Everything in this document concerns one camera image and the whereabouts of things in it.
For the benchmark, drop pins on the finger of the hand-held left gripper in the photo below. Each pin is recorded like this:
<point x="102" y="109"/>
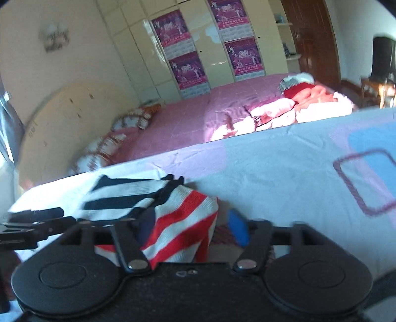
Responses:
<point x="37" y="214"/>
<point x="34" y="230"/>

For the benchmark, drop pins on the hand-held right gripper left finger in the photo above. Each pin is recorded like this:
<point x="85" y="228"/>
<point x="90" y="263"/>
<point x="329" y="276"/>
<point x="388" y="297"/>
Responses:
<point x="127" y="243"/>

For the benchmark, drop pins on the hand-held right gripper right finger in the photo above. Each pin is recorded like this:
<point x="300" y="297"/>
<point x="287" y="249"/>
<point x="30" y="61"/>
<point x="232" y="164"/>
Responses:
<point x="238" y="226"/>

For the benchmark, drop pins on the white navy red striped sweater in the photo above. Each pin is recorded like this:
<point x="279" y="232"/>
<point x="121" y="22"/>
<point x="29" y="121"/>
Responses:
<point x="179" y="216"/>

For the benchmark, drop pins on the white blue patterned bed sheet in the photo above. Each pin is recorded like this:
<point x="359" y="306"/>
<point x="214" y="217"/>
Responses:
<point x="278" y="173"/>

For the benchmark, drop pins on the white orange patterned pillow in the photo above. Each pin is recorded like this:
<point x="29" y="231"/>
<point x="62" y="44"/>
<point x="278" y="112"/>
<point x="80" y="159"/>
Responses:
<point x="85" y="162"/>
<point x="134" y="119"/>
<point x="105" y="145"/>

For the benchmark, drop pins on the cream rounded headboard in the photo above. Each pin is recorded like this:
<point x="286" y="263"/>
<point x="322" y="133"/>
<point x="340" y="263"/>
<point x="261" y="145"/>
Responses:
<point x="62" y="130"/>

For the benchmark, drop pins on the grey curtain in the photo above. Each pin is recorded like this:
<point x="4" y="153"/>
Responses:
<point x="9" y="123"/>

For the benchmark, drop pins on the pink bed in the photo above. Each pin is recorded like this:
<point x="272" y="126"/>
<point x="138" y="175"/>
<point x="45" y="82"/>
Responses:
<point x="185" y="123"/>

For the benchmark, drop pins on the pink white blanket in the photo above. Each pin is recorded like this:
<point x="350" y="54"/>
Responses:
<point x="278" y="114"/>

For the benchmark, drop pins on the red garment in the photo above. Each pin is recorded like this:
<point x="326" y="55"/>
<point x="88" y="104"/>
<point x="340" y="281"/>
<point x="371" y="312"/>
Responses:
<point x="309" y="94"/>

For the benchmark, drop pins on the black white checked cloth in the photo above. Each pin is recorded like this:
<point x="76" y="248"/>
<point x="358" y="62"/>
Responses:
<point x="290" y="82"/>

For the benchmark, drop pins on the cream glossy wardrobe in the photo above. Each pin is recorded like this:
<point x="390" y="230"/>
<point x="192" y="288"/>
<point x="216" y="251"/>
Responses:
<point x="210" y="52"/>

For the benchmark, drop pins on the cream corner shelf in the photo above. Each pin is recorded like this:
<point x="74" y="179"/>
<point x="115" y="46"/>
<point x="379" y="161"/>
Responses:
<point x="287" y="40"/>

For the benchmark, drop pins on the wooden chair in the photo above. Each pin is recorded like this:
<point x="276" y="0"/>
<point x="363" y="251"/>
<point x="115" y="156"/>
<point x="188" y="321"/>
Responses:
<point x="380" y="89"/>

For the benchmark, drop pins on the brown wooden door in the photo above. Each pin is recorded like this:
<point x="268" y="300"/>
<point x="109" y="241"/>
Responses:
<point x="312" y="43"/>

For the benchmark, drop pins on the magenta wall poster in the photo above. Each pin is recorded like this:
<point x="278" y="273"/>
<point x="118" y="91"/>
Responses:
<point x="229" y="15"/>
<point x="171" y="31"/>
<point x="244" y="57"/>
<point x="188" y="72"/>

